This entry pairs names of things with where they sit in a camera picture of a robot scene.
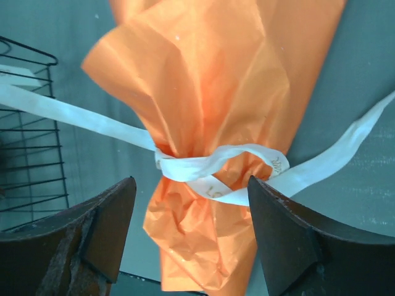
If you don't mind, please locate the cream printed ribbon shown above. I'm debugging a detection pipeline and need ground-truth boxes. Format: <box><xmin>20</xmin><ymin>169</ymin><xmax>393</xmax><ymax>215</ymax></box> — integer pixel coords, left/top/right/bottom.
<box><xmin>1</xmin><ymin>65</ymin><xmax>394</xmax><ymax>206</ymax></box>

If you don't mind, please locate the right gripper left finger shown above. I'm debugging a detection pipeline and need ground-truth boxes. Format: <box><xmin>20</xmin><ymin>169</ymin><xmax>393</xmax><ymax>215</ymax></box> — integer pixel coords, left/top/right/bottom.
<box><xmin>1</xmin><ymin>177</ymin><xmax>136</xmax><ymax>295</ymax></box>

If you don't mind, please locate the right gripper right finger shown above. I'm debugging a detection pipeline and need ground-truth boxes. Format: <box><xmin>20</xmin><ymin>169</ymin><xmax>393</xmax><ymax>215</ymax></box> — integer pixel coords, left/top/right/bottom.
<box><xmin>247</xmin><ymin>176</ymin><xmax>394</xmax><ymax>295</ymax></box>

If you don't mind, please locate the black wire dish rack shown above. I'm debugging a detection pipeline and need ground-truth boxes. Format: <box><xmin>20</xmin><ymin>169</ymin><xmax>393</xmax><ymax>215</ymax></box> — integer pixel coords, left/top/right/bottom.
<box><xmin>1</xmin><ymin>37</ymin><xmax>69</xmax><ymax>232</ymax></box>

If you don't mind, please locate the orange paper flower bouquet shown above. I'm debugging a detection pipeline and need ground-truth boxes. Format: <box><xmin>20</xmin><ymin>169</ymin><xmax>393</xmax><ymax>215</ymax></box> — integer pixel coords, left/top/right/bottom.
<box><xmin>82</xmin><ymin>1</ymin><xmax>346</xmax><ymax>295</ymax></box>

